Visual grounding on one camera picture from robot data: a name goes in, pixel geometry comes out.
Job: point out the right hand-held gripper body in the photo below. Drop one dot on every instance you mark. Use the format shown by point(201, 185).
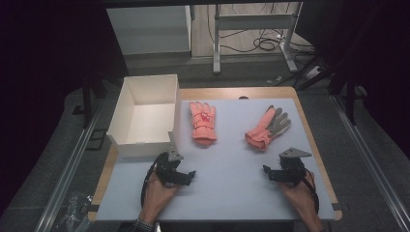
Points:
point(291, 169)

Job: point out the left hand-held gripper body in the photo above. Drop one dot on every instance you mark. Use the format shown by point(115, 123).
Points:
point(167, 167)

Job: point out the pink winter glove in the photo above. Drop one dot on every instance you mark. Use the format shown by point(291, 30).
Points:
point(203, 124)
point(262, 132)

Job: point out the white cardboard box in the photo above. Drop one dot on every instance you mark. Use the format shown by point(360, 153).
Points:
point(146, 122)

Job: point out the person's right hand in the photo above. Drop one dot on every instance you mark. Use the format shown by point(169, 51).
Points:
point(298, 198)

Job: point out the person's left hand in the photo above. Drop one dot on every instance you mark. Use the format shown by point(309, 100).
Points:
point(158, 196)

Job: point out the pale blue table mat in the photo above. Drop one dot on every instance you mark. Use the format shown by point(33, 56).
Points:
point(232, 180)

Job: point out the wooden table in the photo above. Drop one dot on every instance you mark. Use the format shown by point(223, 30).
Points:
point(209, 93)

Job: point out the black tripod stand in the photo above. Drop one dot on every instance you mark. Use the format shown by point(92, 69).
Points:
point(307, 80)

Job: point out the clear plastic bag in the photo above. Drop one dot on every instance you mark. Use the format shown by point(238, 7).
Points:
point(74, 211)

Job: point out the white cabinet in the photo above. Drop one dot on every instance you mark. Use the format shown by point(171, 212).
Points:
point(148, 30)

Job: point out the black floor bracket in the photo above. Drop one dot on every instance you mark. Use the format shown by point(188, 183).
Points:
point(96, 139)

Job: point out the aluminium floor rail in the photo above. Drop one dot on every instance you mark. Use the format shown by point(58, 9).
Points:
point(370, 161)
point(69, 167)

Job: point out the grey metal desk frame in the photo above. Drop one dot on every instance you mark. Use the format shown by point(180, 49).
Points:
point(254, 22)

